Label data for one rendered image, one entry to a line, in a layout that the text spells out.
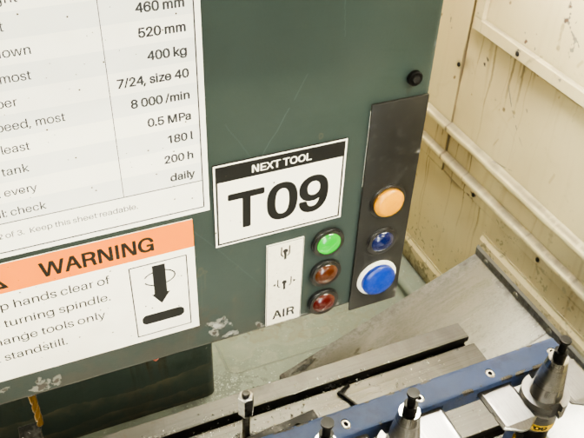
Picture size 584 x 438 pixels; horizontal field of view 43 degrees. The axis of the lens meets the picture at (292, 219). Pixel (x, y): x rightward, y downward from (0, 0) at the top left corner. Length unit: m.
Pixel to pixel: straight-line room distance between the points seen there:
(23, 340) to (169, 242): 0.12
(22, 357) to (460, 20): 1.35
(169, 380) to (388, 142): 1.21
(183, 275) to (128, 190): 0.09
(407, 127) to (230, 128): 0.13
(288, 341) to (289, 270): 1.35
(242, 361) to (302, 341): 0.17
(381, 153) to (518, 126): 1.09
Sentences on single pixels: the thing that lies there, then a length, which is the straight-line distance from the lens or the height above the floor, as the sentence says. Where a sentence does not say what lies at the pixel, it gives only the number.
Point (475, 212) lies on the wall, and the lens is 1.80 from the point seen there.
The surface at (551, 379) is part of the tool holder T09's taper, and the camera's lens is 1.04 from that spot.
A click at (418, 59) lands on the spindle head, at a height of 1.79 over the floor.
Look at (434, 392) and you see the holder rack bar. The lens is 1.03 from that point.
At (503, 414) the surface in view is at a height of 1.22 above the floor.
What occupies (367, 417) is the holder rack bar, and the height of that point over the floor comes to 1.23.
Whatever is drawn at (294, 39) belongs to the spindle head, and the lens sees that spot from 0.46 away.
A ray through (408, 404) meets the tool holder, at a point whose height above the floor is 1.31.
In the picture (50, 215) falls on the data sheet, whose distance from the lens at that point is 0.48.
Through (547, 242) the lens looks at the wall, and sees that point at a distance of 1.61.
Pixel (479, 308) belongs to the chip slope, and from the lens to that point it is 1.74.
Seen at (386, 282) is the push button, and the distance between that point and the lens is 0.62.
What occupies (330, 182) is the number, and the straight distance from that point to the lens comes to 0.54.
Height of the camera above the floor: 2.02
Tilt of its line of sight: 39 degrees down
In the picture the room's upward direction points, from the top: 2 degrees clockwise
